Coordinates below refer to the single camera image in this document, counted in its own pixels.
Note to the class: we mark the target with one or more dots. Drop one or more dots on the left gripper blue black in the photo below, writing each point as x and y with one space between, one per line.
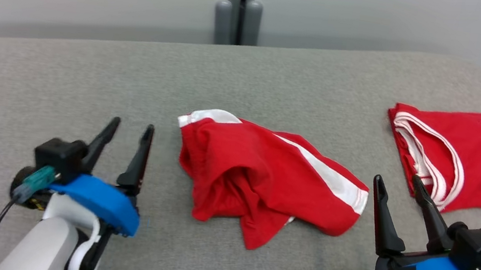
107 203

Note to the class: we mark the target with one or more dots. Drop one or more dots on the red shorts white side stripe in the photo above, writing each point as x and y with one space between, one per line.
253 176

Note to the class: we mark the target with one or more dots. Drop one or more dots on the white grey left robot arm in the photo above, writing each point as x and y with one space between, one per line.
41 243

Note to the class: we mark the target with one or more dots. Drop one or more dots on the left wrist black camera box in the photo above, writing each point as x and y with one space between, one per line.
58 156

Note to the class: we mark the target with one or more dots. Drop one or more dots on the grey cylinder post foot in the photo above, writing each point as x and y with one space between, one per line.
221 22
252 22

